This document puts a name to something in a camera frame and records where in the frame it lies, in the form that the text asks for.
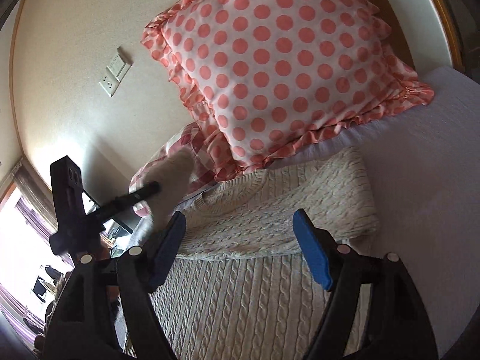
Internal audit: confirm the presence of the beige cable-knit sweater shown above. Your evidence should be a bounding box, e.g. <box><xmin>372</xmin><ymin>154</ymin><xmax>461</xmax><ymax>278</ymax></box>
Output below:
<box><xmin>151</xmin><ymin>147</ymin><xmax>378</xmax><ymax>359</ymax></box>

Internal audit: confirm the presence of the pink polka dot ruffled pillow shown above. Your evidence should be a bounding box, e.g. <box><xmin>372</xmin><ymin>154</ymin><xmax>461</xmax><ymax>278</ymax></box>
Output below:
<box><xmin>142</xmin><ymin>0</ymin><xmax>434</xmax><ymax>181</ymax></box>

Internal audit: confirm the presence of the window with frame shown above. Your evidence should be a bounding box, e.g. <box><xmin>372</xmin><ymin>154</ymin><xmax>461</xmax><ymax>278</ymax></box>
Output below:
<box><xmin>1</xmin><ymin>158</ymin><xmax>72</xmax><ymax>347</ymax></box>

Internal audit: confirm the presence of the lavender textured bedspread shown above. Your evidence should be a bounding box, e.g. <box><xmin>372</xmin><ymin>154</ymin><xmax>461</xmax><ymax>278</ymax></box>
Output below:
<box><xmin>279</xmin><ymin>67</ymin><xmax>479</xmax><ymax>359</ymax></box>

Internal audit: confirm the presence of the red white checked bolster pillow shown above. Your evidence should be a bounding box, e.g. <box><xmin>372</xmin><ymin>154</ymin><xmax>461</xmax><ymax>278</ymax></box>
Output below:
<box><xmin>129</xmin><ymin>123</ymin><xmax>216</xmax><ymax>217</ymax></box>

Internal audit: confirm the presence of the white wall switch plate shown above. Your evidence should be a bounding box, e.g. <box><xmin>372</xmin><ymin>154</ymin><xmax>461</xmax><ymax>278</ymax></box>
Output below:
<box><xmin>106</xmin><ymin>46</ymin><xmax>132</xmax><ymax>82</ymax></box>

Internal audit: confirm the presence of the white wall power outlet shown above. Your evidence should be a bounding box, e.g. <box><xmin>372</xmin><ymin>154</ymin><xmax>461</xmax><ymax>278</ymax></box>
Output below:
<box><xmin>98</xmin><ymin>67</ymin><xmax>120</xmax><ymax>98</ymax></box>

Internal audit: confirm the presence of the wooden bed headboard frame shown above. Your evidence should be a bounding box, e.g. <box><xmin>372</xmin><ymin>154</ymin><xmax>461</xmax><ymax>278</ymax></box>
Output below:
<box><xmin>387</xmin><ymin>0</ymin><xmax>465</xmax><ymax>73</ymax></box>

